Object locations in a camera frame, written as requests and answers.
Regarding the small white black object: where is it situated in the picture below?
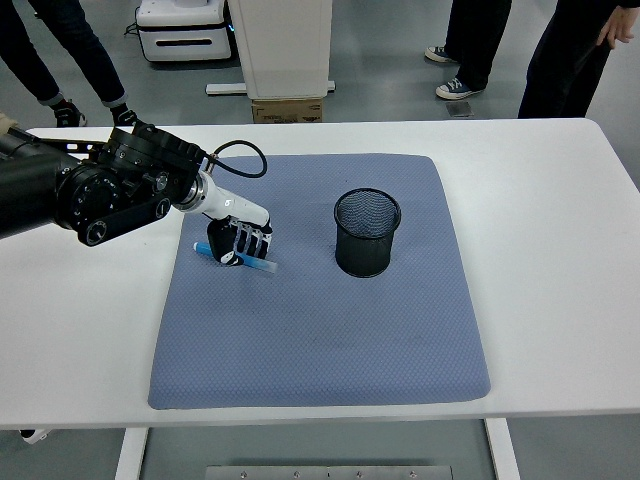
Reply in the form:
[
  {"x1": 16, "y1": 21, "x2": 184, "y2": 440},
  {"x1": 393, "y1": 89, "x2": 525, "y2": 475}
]
[{"x1": 19, "y1": 427, "x2": 54, "y2": 446}]

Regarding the brown cardboard box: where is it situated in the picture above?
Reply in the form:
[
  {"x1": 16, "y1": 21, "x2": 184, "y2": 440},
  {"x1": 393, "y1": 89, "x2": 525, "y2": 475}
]
[{"x1": 251, "y1": 97, "x2": 325, "y2": 124}]

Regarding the person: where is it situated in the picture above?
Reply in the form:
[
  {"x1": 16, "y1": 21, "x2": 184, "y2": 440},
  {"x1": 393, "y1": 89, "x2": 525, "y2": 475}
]
[
  {"x1": 424, "y1": 0, "x2": 512, "y2": 100},
  {"x1": 0, "y1": 0, "x2": 150, "y2": 129},
  {"x1": 517, "y1": 0, "x2": 640, "y2": 120}
]

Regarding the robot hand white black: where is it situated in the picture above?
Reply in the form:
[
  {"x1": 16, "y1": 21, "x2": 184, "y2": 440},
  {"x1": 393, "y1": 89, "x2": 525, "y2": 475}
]
[{"x1": 199, "y1": 178, "x2": 275, "y2": 269}]

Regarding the blue marker with clear cap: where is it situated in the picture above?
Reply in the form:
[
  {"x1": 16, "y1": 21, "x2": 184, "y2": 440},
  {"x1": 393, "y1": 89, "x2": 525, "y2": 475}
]
[{"x1": 192, "y1": 241, "x2": 279, "y2": 276}]

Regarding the white mobile machine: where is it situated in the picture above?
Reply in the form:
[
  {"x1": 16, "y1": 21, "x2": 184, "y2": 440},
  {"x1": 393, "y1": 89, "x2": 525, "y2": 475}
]
[{"x1": 135, "y1": 0, "x2": 237, "y2": 64}]

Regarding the white cabinet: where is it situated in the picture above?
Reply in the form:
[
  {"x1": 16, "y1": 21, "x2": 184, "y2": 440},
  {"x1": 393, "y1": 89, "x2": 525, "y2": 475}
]
[{"x1": 227, "y1": 0, "x2": 336, "y2": 100}]

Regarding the white floor bar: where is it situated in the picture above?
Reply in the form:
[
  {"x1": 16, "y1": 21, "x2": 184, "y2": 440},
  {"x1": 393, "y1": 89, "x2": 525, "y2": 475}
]
[{"x1": 205, "y1": 82, "x2": 249, "y2": 96}]

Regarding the blue-grey textured mat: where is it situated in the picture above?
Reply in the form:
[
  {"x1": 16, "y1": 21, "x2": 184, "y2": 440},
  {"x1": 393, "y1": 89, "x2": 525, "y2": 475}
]
[{"x1": 148, "y1": 153, "x2": 492, "y2": 411}]

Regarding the black mesh pen holder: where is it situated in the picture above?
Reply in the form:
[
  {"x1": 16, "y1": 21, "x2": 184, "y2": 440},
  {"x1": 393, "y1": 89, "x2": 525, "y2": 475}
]
[{"x1": 333, "y1": 187, "x2": 403, "y2": 279}]

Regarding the white table leg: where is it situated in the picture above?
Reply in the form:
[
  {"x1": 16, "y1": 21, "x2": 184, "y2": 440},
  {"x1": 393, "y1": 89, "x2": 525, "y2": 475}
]
[
  {"x1": 483, "y1": 418, "x2": 521, "y2": 480},
  {"x1": 113, "y1": 427, "x2": 150, "y2": 480}
]

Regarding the person's left hand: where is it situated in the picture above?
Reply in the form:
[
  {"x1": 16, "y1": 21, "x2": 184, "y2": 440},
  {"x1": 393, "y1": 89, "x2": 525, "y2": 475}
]
[{"x1": 597, "y1": 4, "x2": 640, "y2": 50}]

